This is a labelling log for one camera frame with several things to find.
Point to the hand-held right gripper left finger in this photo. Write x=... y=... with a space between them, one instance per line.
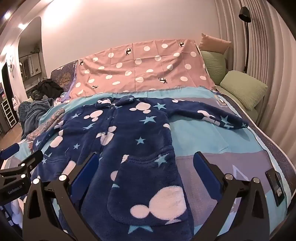
x=87 y=172

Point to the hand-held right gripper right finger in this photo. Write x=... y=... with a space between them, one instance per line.
x=203 y=169

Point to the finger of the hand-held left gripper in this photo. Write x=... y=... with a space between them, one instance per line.
x=9 y=151
x=32 y=158

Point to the navy fleece star print robe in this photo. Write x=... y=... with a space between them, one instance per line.
x=138 y=129

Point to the dark clothes pile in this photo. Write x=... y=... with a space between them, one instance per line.
x=48 y=87

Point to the white cloth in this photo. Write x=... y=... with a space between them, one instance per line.
x=17 y=208

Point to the floral folded cloth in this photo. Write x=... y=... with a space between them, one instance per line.
x=46 y=125

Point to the white shelf rack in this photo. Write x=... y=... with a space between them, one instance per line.
x=9 y=113

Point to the blue and purple bedspread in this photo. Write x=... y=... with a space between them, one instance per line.
x=203 y=129

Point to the teal blanket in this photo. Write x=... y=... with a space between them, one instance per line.
x=32 y=111

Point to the white toy figure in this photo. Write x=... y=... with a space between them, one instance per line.
x=15 y=104

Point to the dark doorway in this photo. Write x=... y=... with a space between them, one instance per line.
x=7 y=81

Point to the dark purple mattress cover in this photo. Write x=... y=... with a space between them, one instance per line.
x=270 y=143

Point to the black phone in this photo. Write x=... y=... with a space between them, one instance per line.
x=275 y=185

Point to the tree print dark cloth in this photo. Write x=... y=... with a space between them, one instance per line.
x=62 y=74

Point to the mirror cabinet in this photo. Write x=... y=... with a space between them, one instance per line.
x=30 y=63

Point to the large green pillow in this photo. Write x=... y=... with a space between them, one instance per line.
x=245 y=88

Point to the green ribbed pillow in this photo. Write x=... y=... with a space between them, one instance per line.
x=215 y=64

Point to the small green plant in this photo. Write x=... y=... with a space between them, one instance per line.
x=36 y=49

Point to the pink polka dot sheet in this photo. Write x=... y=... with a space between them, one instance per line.
x=150 y=69

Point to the orange pillow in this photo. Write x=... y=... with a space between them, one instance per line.
x=215 y=44

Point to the recessed ceiling light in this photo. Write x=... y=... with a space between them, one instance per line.
x=22 y=25

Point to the beige pleated curtain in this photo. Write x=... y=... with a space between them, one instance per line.
x=266 y=46

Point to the black floor lamp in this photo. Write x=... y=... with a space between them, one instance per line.
x=245 y=14

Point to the white wall clock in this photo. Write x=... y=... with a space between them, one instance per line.
x=10 y=67

